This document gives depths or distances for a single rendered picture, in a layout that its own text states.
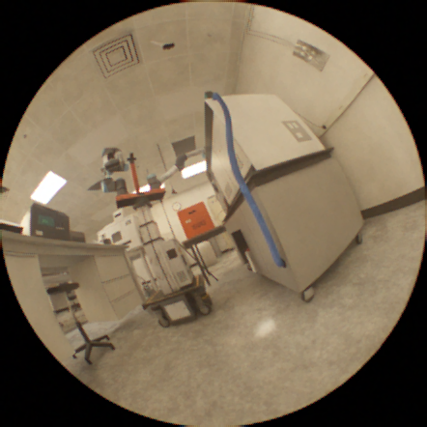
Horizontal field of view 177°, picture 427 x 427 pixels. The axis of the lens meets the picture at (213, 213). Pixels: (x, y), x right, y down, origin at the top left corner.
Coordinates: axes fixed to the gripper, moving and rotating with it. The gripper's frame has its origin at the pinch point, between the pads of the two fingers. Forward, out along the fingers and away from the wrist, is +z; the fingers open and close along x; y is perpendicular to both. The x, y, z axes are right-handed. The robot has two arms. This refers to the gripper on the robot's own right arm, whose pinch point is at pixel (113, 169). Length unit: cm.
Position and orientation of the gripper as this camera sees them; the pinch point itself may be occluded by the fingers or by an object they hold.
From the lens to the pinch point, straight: 111.1
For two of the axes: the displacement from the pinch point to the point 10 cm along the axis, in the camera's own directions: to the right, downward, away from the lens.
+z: 6.3, 6.4, -4.4
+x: -7.6, 3.8, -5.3
